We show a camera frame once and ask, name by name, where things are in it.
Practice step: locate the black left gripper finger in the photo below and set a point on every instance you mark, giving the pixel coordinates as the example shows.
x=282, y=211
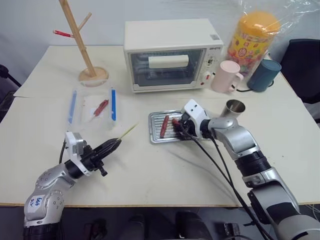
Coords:
x=110, y=143
x=111, y=149

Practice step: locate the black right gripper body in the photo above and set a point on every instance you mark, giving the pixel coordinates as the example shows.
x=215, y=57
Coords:
x=187, y=124

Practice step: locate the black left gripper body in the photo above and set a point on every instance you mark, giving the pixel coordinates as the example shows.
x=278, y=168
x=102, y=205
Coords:
x=90, y=158

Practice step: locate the red sausage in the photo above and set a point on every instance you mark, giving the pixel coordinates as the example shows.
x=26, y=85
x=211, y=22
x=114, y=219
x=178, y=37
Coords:
x=105, y=103
x=175, y=122
x=99, y=110
x=164, y=127

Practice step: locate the thin wooden skewer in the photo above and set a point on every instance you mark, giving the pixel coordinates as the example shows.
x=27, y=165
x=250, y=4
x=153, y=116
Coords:
x=129, y=131

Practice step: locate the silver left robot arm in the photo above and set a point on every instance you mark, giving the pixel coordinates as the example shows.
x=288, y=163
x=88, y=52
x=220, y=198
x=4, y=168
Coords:
x=50, y=180

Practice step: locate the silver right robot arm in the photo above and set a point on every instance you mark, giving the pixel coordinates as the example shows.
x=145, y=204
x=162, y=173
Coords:
x=240, y=140

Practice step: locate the ribbed metal baking tray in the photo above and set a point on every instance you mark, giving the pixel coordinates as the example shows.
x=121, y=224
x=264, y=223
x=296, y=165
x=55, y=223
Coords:
x=155, y=125

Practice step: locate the stainless steel cup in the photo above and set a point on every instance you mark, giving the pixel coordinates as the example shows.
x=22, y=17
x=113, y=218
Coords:
x=230, y=111

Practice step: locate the dark teal cylinder cup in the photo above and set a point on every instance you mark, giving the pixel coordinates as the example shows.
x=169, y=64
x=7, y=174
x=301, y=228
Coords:
x=263, y=75

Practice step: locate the clear box with blue clips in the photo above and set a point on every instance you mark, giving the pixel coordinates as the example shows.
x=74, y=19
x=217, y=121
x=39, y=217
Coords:
x=88, y=100

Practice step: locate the pink mug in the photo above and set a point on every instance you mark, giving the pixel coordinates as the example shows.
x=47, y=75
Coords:
x=225, y=76

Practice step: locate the wooden mug tree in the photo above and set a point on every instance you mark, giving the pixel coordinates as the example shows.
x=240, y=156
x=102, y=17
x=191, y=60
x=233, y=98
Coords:
x=93, y=73

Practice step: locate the white toaster oven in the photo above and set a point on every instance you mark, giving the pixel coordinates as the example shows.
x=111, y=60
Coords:
x=170, y=35

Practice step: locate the yellow-lidded candy jar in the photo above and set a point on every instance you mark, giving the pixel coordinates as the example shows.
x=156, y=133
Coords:
x=250, y=42

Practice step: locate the red wrap on peg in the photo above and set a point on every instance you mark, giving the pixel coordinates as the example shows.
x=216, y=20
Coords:
x=62, y=33

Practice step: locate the black stand beside table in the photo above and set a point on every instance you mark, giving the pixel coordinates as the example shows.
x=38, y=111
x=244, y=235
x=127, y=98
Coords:
x=5, y=73

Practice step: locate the black office chair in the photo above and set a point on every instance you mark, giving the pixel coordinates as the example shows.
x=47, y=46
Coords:
x=302, y=65

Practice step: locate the clear plastic bag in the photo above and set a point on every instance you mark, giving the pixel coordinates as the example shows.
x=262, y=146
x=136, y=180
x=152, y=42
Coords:
x=296, y=15

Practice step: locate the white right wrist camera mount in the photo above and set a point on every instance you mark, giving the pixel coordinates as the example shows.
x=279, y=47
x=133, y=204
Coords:
x=195, y=110

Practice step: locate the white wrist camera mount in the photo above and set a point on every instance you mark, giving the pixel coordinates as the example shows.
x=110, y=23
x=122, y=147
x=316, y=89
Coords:
x=71, y=143
x=195, y=110

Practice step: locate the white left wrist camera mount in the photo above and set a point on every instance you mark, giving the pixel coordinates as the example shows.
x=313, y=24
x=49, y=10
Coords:
x=71, y=143

